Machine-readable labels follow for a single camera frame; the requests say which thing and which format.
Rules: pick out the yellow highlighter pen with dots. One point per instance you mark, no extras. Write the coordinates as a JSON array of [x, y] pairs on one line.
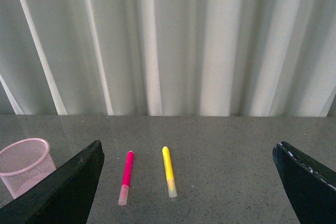
[[169, 172]]

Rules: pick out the pink mesh pen cup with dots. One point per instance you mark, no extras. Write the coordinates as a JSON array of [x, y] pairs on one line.
[[24, 164]]

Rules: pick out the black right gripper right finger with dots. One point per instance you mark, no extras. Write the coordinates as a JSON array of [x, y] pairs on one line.
[[309, 185]]

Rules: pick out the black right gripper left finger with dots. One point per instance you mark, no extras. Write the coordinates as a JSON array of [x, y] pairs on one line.
[[64, 196]]

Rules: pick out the pink highlighter pen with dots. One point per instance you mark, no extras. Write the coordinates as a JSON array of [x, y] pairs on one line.
[[124, 191]]

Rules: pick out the white pleated curtain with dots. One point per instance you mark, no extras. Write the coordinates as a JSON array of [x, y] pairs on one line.
[[168, 57]]

